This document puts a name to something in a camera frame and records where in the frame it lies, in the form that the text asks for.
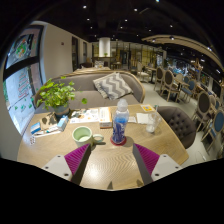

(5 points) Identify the printed menu leaflet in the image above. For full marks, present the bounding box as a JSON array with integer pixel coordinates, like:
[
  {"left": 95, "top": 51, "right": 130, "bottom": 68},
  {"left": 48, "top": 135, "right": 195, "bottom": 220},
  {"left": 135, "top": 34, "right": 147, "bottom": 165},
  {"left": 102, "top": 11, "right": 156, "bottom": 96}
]
[{"left": 69, "top": 108, "right": 101, "bottom": 125}]

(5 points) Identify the group of oval-back dining chairs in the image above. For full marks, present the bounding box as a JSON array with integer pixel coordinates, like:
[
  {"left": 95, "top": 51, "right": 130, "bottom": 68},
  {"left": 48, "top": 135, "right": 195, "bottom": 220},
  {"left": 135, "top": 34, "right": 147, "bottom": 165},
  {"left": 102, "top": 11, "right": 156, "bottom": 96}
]
[{"left": 136, "top": 64, "right": 224, "bottom": 154}]

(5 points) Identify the clear bottle with blue label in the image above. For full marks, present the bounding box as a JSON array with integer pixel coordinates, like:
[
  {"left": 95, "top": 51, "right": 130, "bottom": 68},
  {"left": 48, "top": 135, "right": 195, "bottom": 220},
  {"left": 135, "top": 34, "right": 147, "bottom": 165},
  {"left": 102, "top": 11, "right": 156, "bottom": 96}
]
[{"left": 110, "top": 98, "right": 130, "bottom": 145}]

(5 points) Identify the grey curved sofa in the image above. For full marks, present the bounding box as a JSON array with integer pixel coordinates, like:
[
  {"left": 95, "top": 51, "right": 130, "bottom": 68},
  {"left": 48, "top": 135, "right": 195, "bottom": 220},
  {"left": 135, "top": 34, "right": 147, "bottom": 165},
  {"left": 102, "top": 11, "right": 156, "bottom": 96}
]
[{"left": 34, "top": 69, "right": 147, "bottom": 114}]

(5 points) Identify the green potted plant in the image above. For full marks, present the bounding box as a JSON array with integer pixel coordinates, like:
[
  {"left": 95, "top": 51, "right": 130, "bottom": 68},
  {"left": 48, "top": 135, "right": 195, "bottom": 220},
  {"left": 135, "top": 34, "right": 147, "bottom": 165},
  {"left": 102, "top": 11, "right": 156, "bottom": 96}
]
[{"left": 35, "top": 76, "right": 88, "bottom": 118}]

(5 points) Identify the flat round red coaster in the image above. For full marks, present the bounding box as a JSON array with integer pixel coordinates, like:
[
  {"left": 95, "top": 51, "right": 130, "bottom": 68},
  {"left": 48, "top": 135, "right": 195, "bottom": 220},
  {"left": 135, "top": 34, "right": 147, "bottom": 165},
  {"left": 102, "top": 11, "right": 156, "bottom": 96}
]
[{"left": 109, "top": 134, "right": 128, "bottom": 147}]

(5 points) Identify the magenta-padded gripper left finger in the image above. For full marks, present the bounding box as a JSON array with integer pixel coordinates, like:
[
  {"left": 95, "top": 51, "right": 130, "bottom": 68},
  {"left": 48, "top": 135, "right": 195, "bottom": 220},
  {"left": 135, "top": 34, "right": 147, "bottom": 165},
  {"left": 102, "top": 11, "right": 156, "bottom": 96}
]
[{"left": 40, "top": 143, "right": 92, "bottom": 186}]

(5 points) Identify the window with tree sticker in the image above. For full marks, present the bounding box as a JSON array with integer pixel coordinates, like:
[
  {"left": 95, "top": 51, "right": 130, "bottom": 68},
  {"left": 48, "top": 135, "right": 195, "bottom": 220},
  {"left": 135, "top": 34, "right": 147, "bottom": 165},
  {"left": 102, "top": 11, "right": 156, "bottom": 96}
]
[{"left": 3, "top": 64, "right": 44, "bottom": 134}]

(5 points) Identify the group of ceiling spot lights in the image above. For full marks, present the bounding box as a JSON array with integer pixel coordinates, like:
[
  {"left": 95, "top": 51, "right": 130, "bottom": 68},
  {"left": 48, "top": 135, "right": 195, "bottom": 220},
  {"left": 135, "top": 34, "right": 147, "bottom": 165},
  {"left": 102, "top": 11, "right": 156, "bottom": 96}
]
[{"left": 79, "top": 0, "right": 221, "bottom": 73}]

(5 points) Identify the light blue tissue box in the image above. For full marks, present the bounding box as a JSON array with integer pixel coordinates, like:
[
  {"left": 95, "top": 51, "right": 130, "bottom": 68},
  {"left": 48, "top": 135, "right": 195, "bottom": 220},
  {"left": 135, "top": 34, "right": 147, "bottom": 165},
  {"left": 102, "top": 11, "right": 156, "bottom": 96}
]
[{"left": 56, "top": 114, "right": 70, "bottom": 132}]

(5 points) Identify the brown cardboard holder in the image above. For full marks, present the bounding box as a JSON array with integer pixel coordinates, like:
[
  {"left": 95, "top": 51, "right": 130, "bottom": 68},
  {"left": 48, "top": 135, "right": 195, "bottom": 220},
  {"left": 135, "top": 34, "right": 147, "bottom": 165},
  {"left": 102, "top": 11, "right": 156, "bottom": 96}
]
[{"left": 39, "top": 111, "right": 59, "bottom": 131}]

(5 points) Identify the yellow square card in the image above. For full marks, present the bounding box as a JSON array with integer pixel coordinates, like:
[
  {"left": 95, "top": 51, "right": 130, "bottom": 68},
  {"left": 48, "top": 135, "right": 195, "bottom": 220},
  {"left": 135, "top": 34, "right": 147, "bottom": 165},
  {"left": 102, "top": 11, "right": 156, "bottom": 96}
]
[{"left": 139, "top": 104, "right": 156, "bottom": 113}]

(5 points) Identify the framed food picture window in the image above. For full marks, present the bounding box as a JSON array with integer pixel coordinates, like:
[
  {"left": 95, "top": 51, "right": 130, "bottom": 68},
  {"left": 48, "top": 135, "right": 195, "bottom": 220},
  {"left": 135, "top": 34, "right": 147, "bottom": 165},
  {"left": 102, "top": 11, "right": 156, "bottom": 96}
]
[{"left": 6, "top": 26, "right": 44, "bottom": 69}]

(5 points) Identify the clear plastic cup with straw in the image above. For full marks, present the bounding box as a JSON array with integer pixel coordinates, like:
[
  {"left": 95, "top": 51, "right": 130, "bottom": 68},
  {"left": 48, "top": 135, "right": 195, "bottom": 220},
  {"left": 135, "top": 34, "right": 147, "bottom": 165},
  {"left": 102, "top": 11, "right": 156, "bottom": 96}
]
[{"left": 145, "top": 96, "right": 163, "bottom": 134}]

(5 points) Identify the small blue white packet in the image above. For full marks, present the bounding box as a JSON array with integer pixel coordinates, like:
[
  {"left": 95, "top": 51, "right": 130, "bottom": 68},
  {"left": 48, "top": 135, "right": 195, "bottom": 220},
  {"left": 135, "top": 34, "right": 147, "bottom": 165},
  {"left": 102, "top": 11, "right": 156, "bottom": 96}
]
[{"left": 29, "top": 122, "right": 42, "bottom": 135}]

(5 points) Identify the white paper napkin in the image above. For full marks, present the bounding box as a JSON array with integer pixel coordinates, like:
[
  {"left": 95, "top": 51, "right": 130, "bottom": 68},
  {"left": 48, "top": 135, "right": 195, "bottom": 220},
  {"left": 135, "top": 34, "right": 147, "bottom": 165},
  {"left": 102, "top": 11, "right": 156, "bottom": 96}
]
[{"left": 135, "top": 112, "right": 151, "bottom": 125}]

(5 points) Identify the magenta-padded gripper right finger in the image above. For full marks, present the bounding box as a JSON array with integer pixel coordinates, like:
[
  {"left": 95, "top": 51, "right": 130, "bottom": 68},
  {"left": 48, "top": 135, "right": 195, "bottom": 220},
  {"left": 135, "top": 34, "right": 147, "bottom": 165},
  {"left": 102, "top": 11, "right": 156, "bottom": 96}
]
[{"left": 132, "top": 143, "right": 184, "bottom": 186}]

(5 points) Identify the grey white chevron cushion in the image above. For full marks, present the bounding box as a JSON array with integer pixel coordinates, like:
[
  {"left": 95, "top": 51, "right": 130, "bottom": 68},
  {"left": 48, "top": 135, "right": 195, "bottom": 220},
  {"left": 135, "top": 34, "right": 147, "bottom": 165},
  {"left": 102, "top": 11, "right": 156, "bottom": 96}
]
[{"left": 92, "top": 71, "right": 134, "bottom": 101}]

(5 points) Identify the white rectangular box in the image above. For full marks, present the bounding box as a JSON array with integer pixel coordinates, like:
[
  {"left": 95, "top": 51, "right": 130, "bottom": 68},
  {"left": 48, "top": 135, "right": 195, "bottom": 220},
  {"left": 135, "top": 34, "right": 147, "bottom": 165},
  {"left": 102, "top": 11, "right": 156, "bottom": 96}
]
[{"left": 98, "top": 106, "right": 114, "bottom": 130}]

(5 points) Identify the pale green mug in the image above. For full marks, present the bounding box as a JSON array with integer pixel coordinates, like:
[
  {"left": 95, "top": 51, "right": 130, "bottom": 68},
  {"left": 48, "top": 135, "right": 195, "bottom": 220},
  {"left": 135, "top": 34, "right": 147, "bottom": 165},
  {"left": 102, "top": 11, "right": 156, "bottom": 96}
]
[{"left": 71, "top": 125, "right": 105, "bottom": 148}]

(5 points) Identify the dark grey tufted chair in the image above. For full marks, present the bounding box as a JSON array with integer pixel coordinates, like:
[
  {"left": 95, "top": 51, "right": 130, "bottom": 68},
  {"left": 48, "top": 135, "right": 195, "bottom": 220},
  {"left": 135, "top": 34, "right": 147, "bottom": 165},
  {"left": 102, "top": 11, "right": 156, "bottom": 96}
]
[{"left": 156, "top": 105, "right": 198, "bottom": 150}]

